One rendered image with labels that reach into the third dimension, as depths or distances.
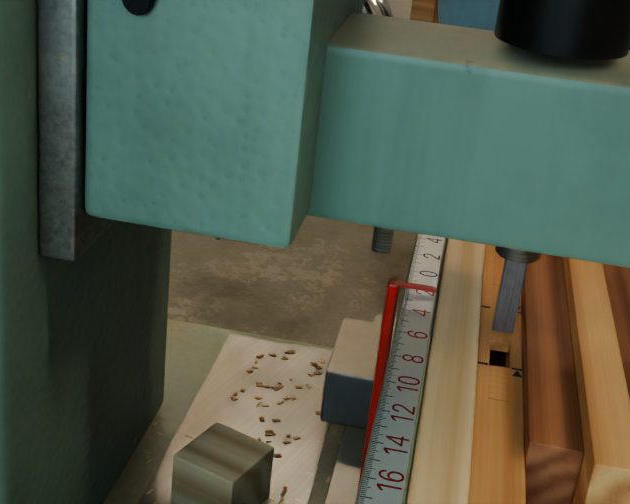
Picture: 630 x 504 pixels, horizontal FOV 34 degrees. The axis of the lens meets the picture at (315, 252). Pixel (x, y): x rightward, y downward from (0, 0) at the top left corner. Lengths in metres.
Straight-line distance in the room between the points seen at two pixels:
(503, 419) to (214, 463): 0.19
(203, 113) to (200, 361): 0.34
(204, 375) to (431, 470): 0.34
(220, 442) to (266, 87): 0.25
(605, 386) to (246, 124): 0.17
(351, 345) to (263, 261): 2.12
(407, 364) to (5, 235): 0.15
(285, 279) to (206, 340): 1.94
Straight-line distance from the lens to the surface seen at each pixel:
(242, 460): 0.54
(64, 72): 0.37
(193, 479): 0.54
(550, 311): 0.48
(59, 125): 0.38
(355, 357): 0.61
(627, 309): 0.49
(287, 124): 0.36
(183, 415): 0.63
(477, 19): 0.94
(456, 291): 0.47
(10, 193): 0.37
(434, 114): 0.38
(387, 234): 0.49
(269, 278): 2.64
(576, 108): 0.38
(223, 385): 0.66
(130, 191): 0.38
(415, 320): 0.42
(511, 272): 0.44
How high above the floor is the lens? 1.15
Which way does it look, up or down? 24 degrees down
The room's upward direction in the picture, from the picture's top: 6 degrees clockwise
